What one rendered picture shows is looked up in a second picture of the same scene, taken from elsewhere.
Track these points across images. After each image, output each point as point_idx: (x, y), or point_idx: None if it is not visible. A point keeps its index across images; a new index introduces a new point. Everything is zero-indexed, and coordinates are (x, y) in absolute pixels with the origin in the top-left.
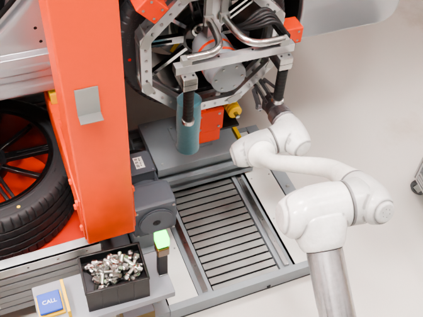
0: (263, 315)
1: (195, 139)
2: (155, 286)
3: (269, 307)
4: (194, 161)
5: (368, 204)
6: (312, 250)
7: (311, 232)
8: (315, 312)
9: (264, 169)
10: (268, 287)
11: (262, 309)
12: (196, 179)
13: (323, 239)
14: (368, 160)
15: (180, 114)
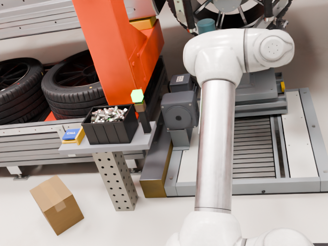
0: (249, 211)
1: None
2: (137, 139)
3: (257, 207)
4: (235, 95)
5: (256, 40)
6: (200, 79)
7: (198, 61)
8: (297, 221)
9: (298, 114)
10: (262, 191)
11: (251, 207)
12: (237, 111)
13: (207, 68)
14: None
15: (198, 33)
